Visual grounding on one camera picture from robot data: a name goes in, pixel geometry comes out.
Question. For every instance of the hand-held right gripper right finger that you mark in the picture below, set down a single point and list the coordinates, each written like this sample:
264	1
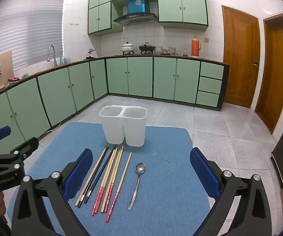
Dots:
205	174

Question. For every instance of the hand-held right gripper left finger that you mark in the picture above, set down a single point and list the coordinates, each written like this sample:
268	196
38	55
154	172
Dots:
78	174

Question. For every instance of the plain wooden chopstick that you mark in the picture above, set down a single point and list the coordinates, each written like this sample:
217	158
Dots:
94	172
113	172

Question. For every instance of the black chopstick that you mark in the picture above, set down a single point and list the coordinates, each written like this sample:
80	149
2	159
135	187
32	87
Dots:
100	174
95	177

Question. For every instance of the red-ended wooden chopstick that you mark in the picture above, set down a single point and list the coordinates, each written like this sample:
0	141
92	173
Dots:
116	172
105	177
122	177
108	177

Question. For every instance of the metal spoon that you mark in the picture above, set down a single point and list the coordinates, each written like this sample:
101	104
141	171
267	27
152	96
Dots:
140	168

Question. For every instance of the white two-compartment utensil holder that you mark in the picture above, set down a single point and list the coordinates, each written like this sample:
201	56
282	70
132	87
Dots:
134	127

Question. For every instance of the blue table mat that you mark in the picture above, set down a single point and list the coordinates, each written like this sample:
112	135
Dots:
161	157

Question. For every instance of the red cloth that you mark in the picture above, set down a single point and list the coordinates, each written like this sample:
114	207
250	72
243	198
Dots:
13	79

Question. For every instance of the bottles by sink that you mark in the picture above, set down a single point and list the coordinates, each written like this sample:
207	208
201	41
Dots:
64	60

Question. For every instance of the metal kitchen faucet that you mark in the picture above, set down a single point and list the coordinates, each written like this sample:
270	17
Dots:
54	54

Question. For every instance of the white window blind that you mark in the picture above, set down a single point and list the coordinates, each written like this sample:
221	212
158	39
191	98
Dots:
28	29

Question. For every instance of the green kitchen base cabinets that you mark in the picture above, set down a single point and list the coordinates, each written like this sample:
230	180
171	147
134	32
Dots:
141	76

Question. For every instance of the glass jar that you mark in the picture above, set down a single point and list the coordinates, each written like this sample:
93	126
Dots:
185	53

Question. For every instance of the plain wooden door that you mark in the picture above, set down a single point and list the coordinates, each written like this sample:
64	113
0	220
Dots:
276	73

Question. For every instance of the orange thermos flask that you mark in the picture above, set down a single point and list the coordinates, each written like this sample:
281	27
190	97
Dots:
195	48

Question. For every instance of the patterned bowls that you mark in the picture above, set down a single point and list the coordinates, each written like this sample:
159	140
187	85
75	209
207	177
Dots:
172	51

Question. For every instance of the stack of small bowls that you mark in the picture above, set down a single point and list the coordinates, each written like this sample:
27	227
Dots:
158	49

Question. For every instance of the white lidded pot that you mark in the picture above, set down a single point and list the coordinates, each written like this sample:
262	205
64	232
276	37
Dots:
127	47

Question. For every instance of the black wok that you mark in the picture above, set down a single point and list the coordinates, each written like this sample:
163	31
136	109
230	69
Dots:
146	47

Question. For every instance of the range hood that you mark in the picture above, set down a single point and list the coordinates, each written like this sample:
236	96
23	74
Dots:
135	17

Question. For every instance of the blue appliance box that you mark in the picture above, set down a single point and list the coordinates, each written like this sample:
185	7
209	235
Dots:
137	5

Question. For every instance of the green kitchen wall cabinets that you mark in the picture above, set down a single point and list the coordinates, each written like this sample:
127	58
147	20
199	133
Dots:
180	7

